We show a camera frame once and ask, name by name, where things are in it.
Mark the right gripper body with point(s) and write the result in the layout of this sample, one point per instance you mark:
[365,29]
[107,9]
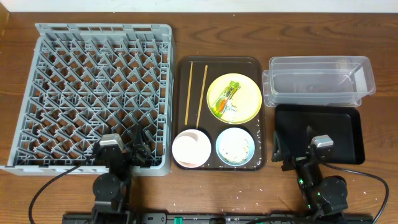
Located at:
[298,158]

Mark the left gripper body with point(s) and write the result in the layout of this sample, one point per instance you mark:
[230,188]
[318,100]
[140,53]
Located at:
[125,155]

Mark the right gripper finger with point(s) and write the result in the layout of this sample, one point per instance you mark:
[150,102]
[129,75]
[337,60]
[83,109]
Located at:
[310,133]
[280,152]

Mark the light blue bowl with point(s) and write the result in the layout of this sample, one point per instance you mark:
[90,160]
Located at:
[232,134]

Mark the white pink bowl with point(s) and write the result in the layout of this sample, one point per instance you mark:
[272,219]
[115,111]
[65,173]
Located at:
[191,148]

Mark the white tissue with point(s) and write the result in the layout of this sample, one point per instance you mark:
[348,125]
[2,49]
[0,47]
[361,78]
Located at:
[230,112]

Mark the green snack wrapper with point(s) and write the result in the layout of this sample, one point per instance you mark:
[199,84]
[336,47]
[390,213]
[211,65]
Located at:
[219,106]

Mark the wooden chopstick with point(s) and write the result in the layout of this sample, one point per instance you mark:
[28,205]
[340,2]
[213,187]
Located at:
[201,96]
[188,93]

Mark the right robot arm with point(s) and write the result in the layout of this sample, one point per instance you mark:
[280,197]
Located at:
[324,195]

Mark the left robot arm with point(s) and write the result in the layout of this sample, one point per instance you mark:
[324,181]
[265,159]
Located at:
[112,189]

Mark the spilled rice food waste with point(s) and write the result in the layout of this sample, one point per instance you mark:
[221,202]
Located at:
[235,151]

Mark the clear plastic waste bin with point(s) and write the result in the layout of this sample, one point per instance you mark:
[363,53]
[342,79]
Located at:
[318,80]

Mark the grey plastic dishwasher rack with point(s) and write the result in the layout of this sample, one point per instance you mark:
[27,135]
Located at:
[87,80]

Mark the black rectangular tray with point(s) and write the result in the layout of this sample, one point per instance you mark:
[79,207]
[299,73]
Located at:
[342,124]

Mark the yellow round plate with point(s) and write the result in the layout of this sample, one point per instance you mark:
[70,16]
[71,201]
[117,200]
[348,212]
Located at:
[248,99]

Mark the dark brown serving tray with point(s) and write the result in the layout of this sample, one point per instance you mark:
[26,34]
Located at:
[209,124]

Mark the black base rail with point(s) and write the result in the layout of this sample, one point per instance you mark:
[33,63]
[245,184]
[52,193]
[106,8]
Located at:
[161,218]

